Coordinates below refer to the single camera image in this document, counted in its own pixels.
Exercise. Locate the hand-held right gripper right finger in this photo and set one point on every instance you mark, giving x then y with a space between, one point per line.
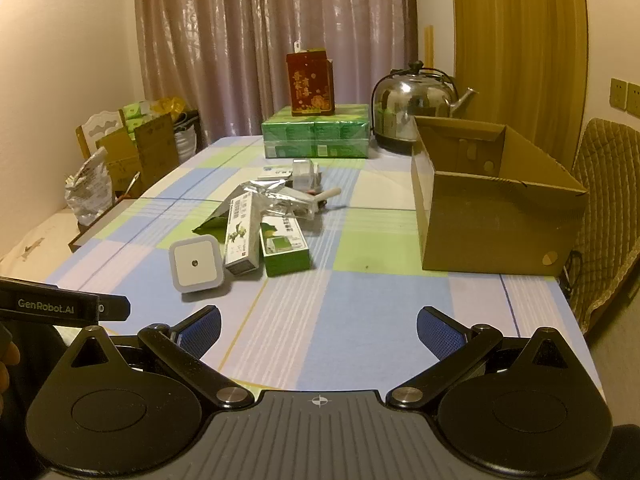
440 335

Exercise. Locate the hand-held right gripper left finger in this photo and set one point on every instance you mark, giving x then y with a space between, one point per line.
200 332

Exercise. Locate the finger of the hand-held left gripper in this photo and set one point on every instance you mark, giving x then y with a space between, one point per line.
115 309

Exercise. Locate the white square night light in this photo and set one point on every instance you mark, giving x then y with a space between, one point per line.
196 264

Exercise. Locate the long white green box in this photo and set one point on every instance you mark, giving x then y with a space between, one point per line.
242 240

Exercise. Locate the green pouch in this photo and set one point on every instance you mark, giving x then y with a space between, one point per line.
212 225

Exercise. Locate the green carton box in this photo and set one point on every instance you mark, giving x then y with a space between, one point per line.
285 255

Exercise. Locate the brown cardboard box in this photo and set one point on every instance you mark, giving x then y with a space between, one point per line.
500 225

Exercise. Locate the silver foil bag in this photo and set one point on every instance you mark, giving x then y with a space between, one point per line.
270 192

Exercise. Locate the white plastic tool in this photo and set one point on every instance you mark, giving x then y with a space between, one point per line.
322 196

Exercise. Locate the white cube adapter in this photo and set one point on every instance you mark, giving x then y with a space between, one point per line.
306 174

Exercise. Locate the person's left hand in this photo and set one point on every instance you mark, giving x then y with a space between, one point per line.
7 360

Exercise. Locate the checked tablecloth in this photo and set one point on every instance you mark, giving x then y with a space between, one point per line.
350 320

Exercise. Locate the white plastic bag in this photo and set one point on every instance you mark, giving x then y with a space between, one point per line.
87 190

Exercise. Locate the pen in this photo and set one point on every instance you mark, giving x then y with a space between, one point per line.
132 185

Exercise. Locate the open cardboard carton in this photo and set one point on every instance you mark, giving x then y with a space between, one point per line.
150 150

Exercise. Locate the white carved chair back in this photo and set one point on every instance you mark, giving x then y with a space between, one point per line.
100 127

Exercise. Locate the green boxes in carton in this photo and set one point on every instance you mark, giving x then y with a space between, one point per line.
135 115

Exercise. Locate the yellow plastic bag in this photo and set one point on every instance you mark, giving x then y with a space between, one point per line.
167 107

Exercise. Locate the chair with quilted cover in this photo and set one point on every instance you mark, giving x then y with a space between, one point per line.
607 200

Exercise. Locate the green tissue pack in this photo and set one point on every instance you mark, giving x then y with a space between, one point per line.
315 135

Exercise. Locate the steel kettle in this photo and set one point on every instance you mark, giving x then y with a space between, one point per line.
407 105

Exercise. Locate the red gift box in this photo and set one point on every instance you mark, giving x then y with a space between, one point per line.
309 85

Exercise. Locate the wooden stick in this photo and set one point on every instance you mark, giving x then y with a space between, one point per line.
428 45

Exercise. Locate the pink curtain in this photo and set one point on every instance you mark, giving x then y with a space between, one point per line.
225 35

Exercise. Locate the wooden door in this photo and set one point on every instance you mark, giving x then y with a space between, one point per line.
515 35

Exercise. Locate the beige wall socket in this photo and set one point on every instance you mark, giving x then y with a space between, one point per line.
618 94
634 100

